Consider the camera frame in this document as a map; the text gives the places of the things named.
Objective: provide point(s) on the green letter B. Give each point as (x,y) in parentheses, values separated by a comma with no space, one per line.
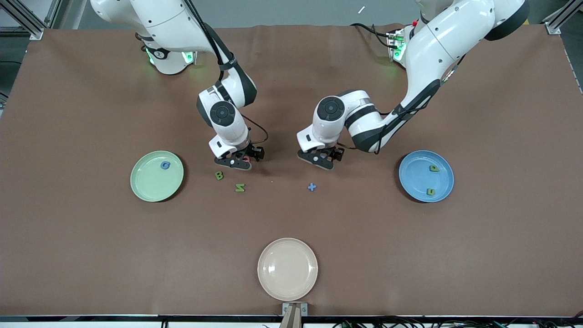
(219,176)

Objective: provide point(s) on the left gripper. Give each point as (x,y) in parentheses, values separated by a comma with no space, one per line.
(337,153)

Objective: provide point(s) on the black table edge rail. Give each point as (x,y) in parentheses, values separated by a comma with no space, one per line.
(91,317)

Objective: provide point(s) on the green letter N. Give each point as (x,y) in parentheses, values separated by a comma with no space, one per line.
(240,187)

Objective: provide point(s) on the aluminium frame post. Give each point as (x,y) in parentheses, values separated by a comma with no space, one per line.
(53,11)
(552,27)
(34,32)

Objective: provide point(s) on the grey mount bracket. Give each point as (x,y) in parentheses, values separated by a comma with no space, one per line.
(286,309)

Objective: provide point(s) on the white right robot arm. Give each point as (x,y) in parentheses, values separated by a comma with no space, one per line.
(159,23)

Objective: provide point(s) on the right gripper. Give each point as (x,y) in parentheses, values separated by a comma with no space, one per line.
(254,152)

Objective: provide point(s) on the brown table cover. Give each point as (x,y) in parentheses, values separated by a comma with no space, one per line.
(291,228)

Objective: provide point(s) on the tan wooden strip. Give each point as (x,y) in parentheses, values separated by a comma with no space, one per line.
(291,320)

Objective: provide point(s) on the blue plate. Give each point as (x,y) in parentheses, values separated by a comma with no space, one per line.
(419,177)

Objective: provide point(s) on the silver arm base connector box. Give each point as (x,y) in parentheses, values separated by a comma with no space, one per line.
(395,45)

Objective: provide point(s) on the green plate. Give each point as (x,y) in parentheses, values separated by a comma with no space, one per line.
(152,182)

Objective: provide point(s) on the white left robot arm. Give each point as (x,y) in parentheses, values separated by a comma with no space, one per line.
(446,45)

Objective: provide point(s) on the beige plate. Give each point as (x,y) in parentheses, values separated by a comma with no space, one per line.
(287,269)

